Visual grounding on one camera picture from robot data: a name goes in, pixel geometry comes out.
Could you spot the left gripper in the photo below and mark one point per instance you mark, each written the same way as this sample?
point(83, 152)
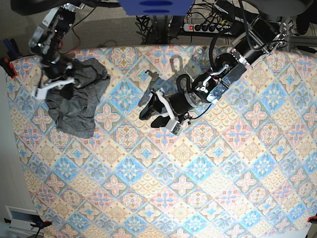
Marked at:
point(173, 110)

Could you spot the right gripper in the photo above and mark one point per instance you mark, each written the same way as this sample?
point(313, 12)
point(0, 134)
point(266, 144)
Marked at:
point(56, 67)

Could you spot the grey t-shirt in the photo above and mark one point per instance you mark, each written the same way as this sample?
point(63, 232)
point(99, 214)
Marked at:
point(73, 107)

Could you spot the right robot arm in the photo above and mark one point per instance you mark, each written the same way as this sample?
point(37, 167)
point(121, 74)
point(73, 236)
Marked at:
point(58, 21)

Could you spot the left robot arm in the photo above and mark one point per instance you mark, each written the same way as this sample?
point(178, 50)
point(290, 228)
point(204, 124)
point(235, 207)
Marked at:
point(262, 34)

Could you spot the red black clamp left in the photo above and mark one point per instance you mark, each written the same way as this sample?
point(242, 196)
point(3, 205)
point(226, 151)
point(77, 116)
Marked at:
point(12, 54)

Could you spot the power strip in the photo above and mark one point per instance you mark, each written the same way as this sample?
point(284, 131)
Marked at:
point(207, 28)

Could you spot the patterned tablecloth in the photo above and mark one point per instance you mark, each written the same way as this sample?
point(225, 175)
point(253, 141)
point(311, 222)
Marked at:
point(245, 168)

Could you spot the red clamp bottom left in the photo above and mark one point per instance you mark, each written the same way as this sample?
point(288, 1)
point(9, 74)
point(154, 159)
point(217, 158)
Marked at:
point(41, 224)

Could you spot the red clamp bottom right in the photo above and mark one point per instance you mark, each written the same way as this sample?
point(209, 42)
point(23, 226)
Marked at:
point(312, 220)

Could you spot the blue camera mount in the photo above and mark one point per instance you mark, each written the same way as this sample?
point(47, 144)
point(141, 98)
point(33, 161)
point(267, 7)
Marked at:
point(156, 7)

